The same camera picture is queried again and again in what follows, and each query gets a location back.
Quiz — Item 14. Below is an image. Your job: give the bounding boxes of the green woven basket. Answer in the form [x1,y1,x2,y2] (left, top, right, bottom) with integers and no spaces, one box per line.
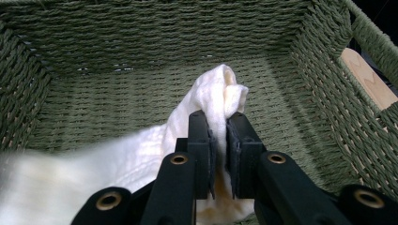
[0,0,398,225]

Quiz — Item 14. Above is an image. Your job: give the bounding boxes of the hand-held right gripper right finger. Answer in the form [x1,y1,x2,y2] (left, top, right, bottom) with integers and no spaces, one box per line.
[225,112,268,200]

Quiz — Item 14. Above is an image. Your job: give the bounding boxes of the white bear print cloth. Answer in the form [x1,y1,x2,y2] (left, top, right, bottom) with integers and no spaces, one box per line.
[0,64,256,225]

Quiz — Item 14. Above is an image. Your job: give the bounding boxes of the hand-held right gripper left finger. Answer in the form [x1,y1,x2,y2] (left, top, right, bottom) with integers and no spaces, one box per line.
[174,110,218,201]

